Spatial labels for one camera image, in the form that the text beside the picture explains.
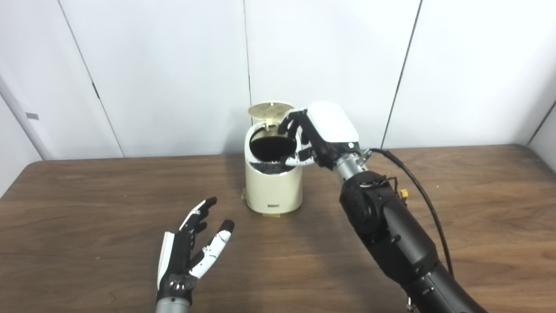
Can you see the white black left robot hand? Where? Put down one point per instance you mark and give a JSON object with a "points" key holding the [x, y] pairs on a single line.
{"points": [[182, 252]]}

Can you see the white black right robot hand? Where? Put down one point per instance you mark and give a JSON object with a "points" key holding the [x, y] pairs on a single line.
{"points": [[332, 126]]}

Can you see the cream-colored lidded bin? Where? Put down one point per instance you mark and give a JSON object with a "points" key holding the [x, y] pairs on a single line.
{"points": [[273, 187]]}

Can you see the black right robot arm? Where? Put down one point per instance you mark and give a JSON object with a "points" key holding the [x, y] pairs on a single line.
{"points": [[391, 226]]}

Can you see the black wall panel hinge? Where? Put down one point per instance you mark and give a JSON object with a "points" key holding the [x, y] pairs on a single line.
{"points": [[95, 90]]}

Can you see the small gray wall label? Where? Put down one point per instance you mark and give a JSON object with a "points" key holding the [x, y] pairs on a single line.
{"points": [[31, 116]]}

